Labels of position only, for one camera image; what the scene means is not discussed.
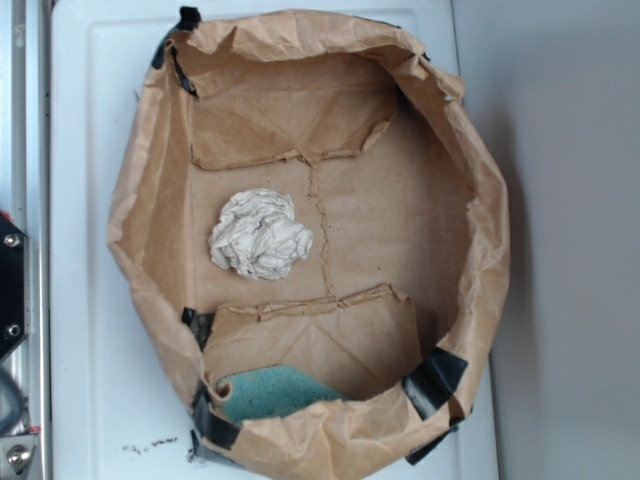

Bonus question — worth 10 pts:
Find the aluminium frame rail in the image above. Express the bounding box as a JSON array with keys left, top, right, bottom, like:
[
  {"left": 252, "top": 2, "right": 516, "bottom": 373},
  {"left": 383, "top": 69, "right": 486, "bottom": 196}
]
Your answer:
[{"left": 1, "top": 1, "right": 53, "bottom": 479}]

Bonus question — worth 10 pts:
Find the black tape strip top left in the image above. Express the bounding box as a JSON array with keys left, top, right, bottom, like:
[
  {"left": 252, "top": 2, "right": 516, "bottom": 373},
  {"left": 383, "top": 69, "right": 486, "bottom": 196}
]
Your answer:
[{"left": 151, "top": 6, "right": 202, "bottom": 97}]

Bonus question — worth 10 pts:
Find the green cloth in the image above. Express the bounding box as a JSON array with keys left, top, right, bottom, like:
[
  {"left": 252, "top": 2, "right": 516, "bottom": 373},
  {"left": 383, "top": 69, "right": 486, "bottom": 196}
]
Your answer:
[{"left": 216, "top": 365, "right": 345, "bottom": 423}]

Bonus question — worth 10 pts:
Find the white tray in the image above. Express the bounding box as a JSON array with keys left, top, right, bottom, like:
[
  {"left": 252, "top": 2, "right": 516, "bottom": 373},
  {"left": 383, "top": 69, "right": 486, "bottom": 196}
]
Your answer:
[{"left": 50, "top": 1, "right": 499, "bottom": 479}]

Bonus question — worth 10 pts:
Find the black tape strip right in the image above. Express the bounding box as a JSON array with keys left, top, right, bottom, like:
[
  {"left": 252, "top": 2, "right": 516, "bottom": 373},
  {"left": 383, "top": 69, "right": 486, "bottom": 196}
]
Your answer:
[{"left": 401, "top": 347, "right": 468, "bottom": 421}]

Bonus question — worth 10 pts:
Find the black tape strip bottom left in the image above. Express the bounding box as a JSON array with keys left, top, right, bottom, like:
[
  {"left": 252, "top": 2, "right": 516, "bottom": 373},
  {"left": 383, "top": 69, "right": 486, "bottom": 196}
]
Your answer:
[{"left": 192, "top": 384, "right": 241, "bottom": 450}]

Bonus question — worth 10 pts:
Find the brown paper bag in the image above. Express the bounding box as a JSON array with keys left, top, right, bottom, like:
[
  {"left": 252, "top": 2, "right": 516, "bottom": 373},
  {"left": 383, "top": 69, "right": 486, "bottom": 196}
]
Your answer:
[{"left": 108, "top": 10, "right": 510, "bottom": 479}]

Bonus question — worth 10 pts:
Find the black tape strip inner left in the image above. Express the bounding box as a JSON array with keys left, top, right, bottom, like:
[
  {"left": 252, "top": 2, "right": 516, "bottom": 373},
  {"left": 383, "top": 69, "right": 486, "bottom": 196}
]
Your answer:
[{"left": 181, "top": 307, "right": 215, "bottom": 351}]

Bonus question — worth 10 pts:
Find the black tape strip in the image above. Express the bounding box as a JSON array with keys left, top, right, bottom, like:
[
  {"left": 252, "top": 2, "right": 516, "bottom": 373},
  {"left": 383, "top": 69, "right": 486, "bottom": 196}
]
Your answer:
[
  {"left": 181, "top": 307, "right": 215, "bottom": 351},
  {"left": 401, "top": 347, "right": 468, "bottom": 421},
  {"left": 192, "top": 384, "right": 241, "bottom": 450},
  {"left": 151, "top": 6, "right": 202, "bottom": 97}
]

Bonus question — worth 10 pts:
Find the crumpled white paper ball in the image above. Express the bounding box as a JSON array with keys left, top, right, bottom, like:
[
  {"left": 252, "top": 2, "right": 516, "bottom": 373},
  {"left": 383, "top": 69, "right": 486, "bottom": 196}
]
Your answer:
[{"left": 208, "top": 188, "right": 313, "bottom": 280}]

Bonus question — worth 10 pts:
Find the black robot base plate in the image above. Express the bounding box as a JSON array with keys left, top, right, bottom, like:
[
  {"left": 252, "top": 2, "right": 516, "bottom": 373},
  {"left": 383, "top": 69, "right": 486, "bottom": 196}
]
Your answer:
[{"left": 0, "top": 212, "right": 27, "bottom": 362}]

